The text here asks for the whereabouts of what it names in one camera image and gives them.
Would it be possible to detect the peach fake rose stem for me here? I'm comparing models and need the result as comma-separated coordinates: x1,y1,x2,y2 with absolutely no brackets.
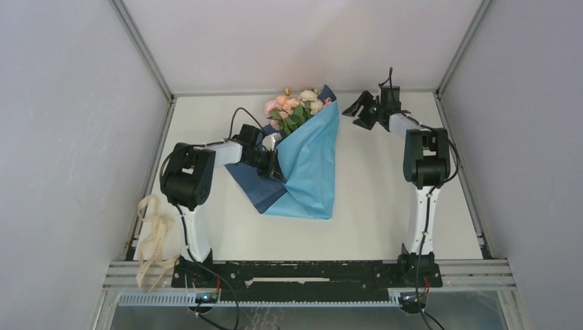
277,88,300,115

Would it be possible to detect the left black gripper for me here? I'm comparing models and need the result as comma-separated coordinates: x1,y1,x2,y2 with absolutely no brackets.
243,148,286,184

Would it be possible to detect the aluminium front frame rail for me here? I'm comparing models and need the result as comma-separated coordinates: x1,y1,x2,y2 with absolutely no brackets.
102,260,517,292

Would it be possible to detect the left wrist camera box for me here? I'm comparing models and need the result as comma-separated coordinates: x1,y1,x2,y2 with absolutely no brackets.
261,132,282,151

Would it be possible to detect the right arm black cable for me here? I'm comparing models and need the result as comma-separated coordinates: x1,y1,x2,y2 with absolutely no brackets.
377,67,462,330

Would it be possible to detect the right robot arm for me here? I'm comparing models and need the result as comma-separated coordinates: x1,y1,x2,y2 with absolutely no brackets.
342,87,451,286

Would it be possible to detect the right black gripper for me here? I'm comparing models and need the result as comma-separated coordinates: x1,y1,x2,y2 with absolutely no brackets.
342,89,385,131

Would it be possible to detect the cream white fake rose stem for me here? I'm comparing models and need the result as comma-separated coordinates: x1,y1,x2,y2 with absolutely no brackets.
299,90,324,116

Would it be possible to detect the cream lace ribbon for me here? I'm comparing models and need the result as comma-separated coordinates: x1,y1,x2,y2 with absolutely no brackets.
135,195,178,294

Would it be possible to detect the white slotted cable duct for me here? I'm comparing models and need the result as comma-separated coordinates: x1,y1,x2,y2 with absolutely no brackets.
118,292,402,307

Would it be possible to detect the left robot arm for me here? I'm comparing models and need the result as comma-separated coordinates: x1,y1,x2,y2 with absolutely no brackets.
159,124,286,287

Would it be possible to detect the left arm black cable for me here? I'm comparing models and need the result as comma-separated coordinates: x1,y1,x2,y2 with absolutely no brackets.
158,107,267,274

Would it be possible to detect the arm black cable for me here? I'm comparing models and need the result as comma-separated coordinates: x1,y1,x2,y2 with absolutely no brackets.
158,107,267,274
377,67,462,330

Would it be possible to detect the blue wrapping paper sheet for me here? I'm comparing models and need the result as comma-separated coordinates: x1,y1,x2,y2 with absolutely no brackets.
226,85,340,220

